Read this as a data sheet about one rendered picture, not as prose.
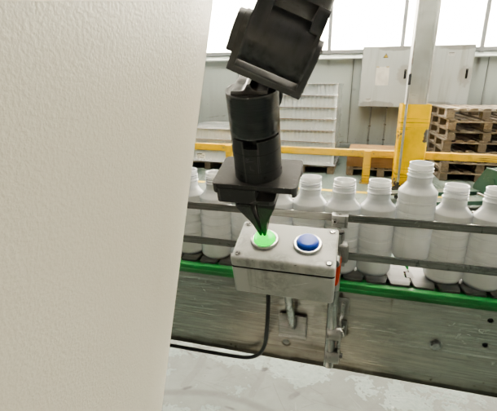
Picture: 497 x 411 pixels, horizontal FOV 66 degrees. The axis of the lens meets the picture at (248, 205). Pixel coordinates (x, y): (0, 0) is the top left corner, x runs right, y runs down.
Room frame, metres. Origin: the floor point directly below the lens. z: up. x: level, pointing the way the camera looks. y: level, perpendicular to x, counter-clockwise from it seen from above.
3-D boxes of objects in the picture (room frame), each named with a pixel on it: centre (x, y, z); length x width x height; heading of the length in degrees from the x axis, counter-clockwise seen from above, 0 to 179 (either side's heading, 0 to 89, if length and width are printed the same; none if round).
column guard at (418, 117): (4.88, -2.07, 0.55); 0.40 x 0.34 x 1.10; 75
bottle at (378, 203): (0.62, -0.22, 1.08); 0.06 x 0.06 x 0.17
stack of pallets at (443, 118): (5.86, -3.40, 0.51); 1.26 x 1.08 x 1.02; 165
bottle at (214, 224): (0.69, 0.06, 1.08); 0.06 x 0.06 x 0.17
